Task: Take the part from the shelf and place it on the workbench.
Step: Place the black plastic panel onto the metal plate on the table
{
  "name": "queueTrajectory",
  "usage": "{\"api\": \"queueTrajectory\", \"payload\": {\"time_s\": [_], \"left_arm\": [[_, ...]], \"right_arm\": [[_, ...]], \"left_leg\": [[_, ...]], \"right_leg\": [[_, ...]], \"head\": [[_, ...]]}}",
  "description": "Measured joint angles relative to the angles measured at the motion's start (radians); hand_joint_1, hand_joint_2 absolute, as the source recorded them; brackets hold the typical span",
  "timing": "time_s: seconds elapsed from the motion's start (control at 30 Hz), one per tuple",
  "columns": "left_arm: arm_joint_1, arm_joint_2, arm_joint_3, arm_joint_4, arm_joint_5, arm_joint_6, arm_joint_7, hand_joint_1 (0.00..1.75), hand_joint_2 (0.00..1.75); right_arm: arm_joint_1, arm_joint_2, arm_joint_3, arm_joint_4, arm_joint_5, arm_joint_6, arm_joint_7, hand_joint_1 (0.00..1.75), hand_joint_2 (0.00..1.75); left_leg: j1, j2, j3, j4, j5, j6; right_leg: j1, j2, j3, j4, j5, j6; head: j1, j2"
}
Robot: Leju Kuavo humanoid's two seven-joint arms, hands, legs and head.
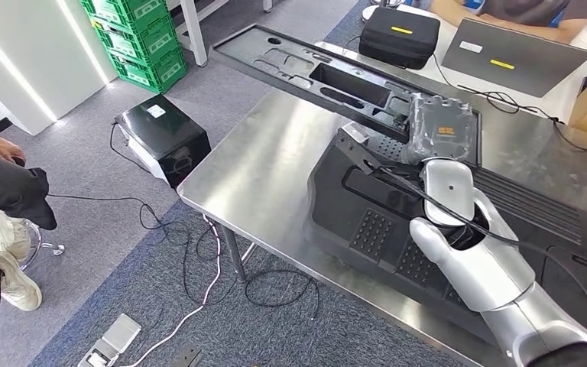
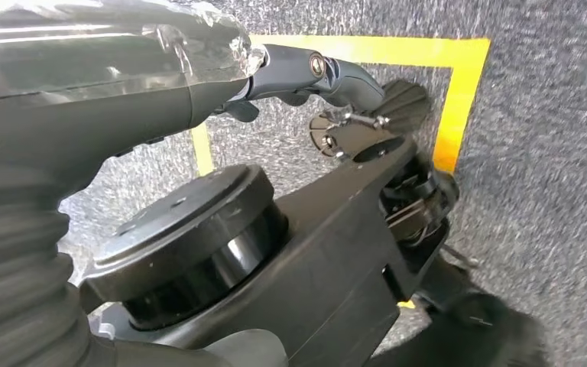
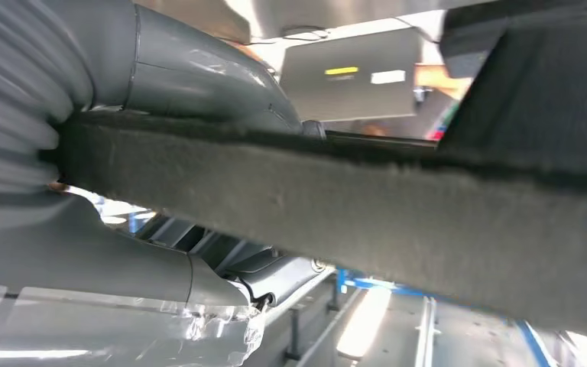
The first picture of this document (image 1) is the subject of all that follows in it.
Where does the person's left hand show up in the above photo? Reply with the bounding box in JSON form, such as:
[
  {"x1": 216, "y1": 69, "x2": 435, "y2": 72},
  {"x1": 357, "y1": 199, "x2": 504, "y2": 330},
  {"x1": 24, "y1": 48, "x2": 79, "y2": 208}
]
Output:
[{"x1": 0, "y1": 136, "x2": 27, "y2": 168}]

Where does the black plastic panel part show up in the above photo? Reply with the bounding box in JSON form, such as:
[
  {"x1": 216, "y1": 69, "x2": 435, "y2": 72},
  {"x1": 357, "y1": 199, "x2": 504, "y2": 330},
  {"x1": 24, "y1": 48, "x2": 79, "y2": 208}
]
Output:
[{"x1": 211, "y1": 24, "x2": 482, "y2": 167}]

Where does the stainless steel workbench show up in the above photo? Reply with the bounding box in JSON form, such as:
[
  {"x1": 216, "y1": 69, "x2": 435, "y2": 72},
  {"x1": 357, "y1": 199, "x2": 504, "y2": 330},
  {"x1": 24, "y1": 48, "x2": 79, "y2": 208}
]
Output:
[{"x1": 177, "y1": 89, "x2": 587, "y2": 367}]

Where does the person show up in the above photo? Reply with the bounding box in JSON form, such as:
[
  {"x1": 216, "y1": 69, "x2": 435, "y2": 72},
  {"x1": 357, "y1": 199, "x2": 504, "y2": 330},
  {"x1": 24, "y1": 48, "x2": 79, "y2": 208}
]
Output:
[
  {"x1": 429, "y1": 0, "x2": 587, "y2": 46},
  {"x1": 0, "y1": 117, "x2": 59, "y2": 319}
]

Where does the chrome stool base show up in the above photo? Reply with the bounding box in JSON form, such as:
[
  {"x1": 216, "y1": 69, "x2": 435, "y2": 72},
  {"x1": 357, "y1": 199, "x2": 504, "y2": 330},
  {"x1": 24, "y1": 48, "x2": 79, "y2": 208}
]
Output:
[{"x1": 0, "y1": 220, "x2": 66, "y2": 272}]

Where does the glossy black box device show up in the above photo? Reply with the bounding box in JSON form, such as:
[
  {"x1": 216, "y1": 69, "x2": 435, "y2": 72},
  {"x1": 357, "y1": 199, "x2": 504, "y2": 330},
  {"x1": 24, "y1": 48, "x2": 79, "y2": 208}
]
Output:
[{"x1": 115, "y1": 94, "x2": 212, "y2": 190}]

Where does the open floor socket box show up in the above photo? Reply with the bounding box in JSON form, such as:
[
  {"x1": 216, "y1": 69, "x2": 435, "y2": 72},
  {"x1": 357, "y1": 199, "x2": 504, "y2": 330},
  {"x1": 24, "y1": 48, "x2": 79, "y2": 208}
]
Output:
[{"x1": 76, "y1": 313, "x2": 143, "y2": 367}]

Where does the grey floor plate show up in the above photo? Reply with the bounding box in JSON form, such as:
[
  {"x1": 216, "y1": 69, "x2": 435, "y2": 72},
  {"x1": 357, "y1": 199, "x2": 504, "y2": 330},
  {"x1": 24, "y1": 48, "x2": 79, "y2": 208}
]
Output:
[{"x1": 171, "y1": 343, "x2": 205, "y2": 367}]

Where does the large black perforated panel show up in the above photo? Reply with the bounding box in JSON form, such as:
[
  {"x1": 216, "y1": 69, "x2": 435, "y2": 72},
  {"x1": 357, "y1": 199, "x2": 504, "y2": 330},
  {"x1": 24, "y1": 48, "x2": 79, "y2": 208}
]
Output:
[{"x1": 305, "y1": 126, "x2": 587, "y2": 350}]

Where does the black carrying case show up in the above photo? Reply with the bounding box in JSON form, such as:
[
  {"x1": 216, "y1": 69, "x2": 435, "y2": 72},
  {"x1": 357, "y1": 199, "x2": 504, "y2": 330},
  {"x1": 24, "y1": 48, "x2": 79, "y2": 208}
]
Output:
[{"x1": 358, "y1": 5, "x2": 442, "y2": 71}]

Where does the grey laptop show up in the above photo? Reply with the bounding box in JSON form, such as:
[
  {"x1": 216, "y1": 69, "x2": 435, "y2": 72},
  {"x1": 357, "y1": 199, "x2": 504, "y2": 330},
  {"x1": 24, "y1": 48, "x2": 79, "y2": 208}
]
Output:
[{"x1": 440, "y1": 18, "x2": 587, "y2": 99}]

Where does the white desk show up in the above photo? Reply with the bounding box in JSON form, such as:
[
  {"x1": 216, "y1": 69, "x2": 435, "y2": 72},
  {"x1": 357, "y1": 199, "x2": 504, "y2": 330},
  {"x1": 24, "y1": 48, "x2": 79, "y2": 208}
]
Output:
[{"x1": 316, "y1": 4, "x2": 587, "y2": 125}]

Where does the black floor cable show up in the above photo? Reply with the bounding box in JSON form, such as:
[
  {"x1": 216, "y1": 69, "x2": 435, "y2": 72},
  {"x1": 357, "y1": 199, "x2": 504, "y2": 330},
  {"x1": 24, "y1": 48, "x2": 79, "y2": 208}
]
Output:
[{"x1": 47, "y1": 192, "x2": 321, "y2": 321}]

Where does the white table frame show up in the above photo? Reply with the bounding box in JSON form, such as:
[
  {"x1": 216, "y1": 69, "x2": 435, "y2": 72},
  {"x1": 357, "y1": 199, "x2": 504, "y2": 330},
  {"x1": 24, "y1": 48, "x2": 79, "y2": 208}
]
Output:
[{"x1": 167, "y1": 0, "x2": 274, "y2": 68}]

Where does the white floor cable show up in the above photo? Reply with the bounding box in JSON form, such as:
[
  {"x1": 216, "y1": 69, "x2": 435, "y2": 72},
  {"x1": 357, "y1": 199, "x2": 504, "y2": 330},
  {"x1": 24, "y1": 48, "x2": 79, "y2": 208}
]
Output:
[{"x1": 118, "y1": 215, "x2": 222, "y2": 367}]

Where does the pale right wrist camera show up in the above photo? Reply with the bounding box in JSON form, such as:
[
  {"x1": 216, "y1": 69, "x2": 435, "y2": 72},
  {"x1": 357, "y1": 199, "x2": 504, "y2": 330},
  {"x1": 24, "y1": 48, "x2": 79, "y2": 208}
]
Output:
[{"x1": 341, "y1": 121, "x2": 371, "y2": 145}]

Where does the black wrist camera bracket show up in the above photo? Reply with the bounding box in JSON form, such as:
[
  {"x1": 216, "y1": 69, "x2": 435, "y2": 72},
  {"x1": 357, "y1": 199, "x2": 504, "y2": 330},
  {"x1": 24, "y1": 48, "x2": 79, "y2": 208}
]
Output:
[{"x1": 334, "y1": 128, "x2": 426, "y2": 177}]

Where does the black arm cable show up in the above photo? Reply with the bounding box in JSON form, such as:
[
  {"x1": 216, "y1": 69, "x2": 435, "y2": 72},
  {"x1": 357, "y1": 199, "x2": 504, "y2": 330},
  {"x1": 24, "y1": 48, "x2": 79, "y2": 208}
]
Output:
[{"x1": 380, "y1": 166, "x2": 587, "y2": 346}]

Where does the black desk cable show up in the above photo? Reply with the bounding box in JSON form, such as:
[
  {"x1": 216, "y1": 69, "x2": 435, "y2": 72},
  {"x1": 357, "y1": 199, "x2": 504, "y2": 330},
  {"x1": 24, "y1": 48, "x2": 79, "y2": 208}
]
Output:
[{"x1": 431, "y1": 50, "x2": 587, "y2": 154}]

